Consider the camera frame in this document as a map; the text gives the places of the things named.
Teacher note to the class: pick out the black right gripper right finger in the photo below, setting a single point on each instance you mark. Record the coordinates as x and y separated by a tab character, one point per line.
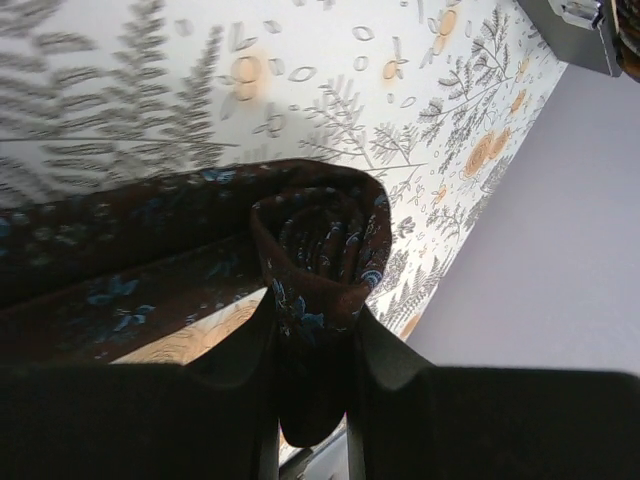
410	419

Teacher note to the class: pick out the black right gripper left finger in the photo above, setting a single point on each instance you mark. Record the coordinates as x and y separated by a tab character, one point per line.
214	418

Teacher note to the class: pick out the brown blue floral tie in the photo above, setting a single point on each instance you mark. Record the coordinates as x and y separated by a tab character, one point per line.
96	276

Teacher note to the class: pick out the floral patterned table mat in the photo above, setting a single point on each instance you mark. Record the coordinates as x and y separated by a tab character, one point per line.
96	95

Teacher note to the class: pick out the dark green tie box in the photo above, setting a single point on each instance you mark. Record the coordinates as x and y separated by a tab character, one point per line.
601	36

